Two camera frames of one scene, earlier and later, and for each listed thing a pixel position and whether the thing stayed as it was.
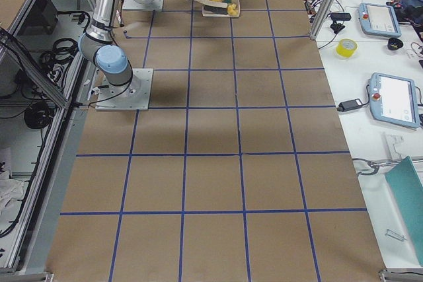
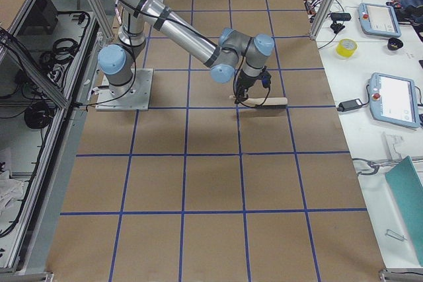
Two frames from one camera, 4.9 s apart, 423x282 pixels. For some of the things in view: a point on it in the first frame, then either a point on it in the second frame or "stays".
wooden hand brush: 211,7 → 266,102
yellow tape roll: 346,47 stays
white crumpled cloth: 11,190 stays
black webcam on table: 339,16 stays
